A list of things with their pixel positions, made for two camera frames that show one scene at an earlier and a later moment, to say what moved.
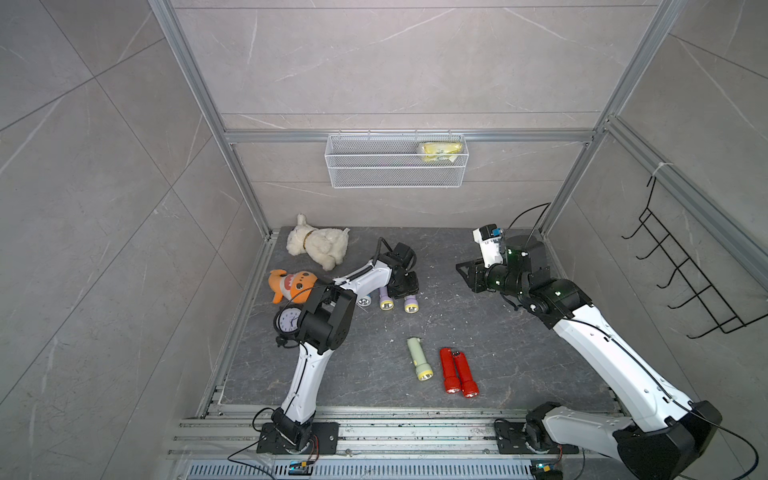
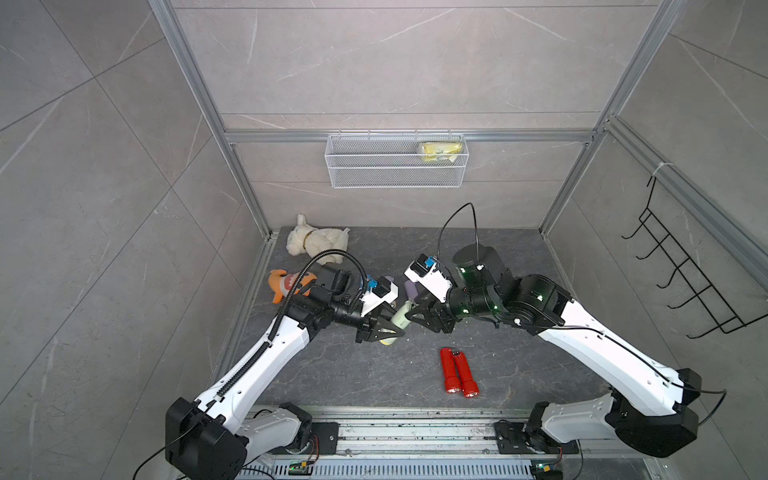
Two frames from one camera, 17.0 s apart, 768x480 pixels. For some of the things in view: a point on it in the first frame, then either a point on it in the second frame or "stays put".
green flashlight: [415, 348] → [400, 320]
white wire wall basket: [396, 161] stays put
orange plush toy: [296, 287] stays put
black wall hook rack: [704, 295] stays put
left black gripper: [413, 288] → [371, 326]
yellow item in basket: [436, 151] stays put
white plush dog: [326, 246] stays put
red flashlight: [448, 363] stays put
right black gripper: [475, 272] → [432, 311]
